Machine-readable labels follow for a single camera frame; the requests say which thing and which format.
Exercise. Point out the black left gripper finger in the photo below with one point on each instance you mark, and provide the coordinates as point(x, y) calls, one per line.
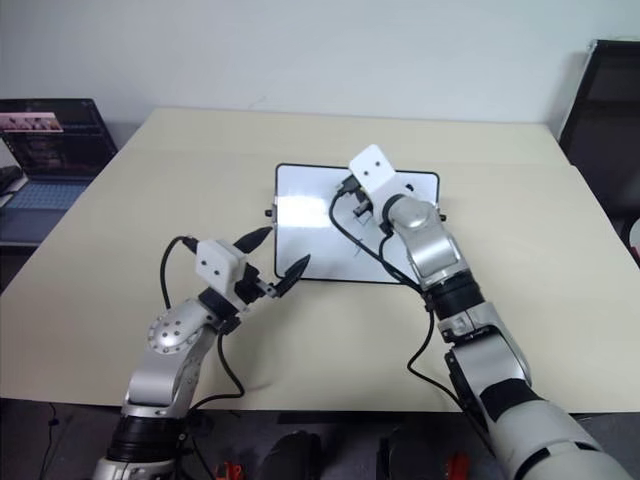
point(295, 272)
point(252, 241)

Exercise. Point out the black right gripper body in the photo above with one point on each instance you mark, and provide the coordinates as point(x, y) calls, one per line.
point(363, 205)

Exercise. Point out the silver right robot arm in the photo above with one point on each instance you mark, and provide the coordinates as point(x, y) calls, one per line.
point(500, 370)

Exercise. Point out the dark rounded shape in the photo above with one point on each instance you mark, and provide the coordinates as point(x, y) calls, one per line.
point(292, 457)

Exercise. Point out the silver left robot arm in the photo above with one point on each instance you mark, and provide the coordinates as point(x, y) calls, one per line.
point(165, 345)

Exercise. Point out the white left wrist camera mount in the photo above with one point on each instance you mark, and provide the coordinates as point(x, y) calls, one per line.
point(216, 264)

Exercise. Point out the small red object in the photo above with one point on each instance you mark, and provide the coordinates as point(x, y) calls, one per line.
point(229, 471)

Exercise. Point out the black framed whiteboard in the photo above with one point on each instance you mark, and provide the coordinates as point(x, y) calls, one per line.
point(305, 220)

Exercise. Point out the white rounded object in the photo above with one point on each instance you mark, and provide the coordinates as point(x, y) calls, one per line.
point(634, 240)

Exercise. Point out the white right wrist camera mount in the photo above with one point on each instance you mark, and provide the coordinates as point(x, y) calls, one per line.
point(376, 175)

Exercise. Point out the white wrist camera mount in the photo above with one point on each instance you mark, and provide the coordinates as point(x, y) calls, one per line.
point(216, 264)
point(376, 175)

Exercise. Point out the open laptop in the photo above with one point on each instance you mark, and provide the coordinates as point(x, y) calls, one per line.
point(45, 150)

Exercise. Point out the black office chair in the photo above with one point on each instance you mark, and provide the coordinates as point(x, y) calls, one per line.
point(605, 115)

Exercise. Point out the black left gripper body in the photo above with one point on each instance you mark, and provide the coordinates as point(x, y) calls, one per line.
point(249, 289)

